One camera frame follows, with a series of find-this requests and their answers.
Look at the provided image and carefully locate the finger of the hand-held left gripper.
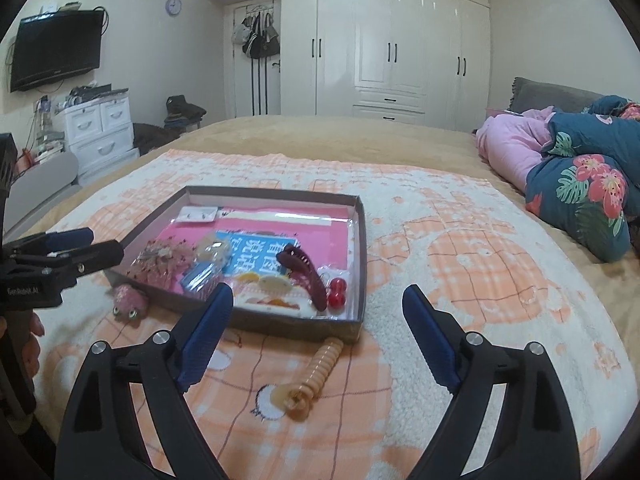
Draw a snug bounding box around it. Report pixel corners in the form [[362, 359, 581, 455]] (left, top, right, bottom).
[[2, 227, 95, 261], [0, 240, 124, 286]]

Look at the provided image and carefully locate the white drawer cabinet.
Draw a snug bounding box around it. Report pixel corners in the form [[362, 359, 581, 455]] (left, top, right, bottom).
[[62, 89, 137, 186]]

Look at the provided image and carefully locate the pink book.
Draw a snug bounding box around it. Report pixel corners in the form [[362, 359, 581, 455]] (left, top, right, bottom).
[[155, 210, 351, 301]]

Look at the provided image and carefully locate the blue floral quilt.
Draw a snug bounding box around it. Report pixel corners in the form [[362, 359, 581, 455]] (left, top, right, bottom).
[[525, 95, 640, 263]]

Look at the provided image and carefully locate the beige bed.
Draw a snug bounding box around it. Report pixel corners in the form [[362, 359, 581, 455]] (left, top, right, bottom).
[[10, 115, 640, 480]]

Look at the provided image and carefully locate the white card with cream hairpiece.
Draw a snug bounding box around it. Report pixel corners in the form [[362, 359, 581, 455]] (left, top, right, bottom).
[[232, 274, 321, 318]]

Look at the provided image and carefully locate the pink quilt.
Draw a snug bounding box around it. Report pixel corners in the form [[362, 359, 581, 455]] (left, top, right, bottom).
[[475, 106, 556, 196]]

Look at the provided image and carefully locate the black wall television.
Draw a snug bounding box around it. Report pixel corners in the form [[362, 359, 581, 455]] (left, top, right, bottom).
[[9, 9, 103, 93]]

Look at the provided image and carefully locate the person's left hand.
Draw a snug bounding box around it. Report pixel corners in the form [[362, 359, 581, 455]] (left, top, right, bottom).
[[22, 310, 47, 378]]

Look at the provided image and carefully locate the maroon hair claw clip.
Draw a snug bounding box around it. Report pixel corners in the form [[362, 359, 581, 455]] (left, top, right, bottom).
[[279, 242, 328, 313]]

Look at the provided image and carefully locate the brown cardboard box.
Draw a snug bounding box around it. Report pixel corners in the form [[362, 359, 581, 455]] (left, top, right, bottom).
[[102, 185, 368, 345]]

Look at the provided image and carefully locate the red cherry earrings packet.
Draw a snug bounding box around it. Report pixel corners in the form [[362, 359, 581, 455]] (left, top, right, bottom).
[[315, 265, 351, 311]]

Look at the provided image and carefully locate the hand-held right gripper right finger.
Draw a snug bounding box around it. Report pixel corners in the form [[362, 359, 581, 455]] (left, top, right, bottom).
[[402, 284, 583, 480]]

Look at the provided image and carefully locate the white door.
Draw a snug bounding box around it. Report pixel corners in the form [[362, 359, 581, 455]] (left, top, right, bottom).
[[222, 0, 283, 120]]

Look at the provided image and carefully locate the orange checked blanket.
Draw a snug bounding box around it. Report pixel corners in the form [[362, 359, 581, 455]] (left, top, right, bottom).
[[25, 149, 633, 480]]

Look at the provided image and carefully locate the beige spiral hair clip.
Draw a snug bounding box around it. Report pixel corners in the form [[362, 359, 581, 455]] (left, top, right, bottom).
[[271, 337, 346, 422]]

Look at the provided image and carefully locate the white card with flower earrings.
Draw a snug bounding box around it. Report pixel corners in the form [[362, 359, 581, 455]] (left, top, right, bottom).
[[176, 206, 221, 223]]

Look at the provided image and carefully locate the brown cloth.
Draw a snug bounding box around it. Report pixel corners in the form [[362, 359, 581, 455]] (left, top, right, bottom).
[[132, 122, 173, 157]]

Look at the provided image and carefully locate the pink fluffy hair clip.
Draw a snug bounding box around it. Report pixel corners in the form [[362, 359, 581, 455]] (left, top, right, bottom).
[[111, 284, 149, 322]]

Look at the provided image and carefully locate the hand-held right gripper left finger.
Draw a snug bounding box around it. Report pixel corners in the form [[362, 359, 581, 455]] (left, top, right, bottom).
[[54, 282, 236, 480]]

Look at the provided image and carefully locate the dark clothes pile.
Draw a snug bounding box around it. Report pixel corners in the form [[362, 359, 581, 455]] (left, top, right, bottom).
[[164, 95, 207, 131]]

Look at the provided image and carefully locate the clutter on drawer cabinet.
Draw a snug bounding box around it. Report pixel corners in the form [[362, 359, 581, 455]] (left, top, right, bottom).
[[65, 84, 130, 105]]

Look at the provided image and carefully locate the clear pearl hair claw clip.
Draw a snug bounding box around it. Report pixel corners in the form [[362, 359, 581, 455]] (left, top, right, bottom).
[[194, 237, 232, 281]]

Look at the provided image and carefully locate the white wardrobe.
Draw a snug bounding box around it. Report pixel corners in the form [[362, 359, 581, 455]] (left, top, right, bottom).
[[205, 0, 493, 133]]

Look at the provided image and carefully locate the hanging black bag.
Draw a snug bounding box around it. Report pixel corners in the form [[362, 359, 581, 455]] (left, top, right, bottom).
[[242, 12, 281, 59]]

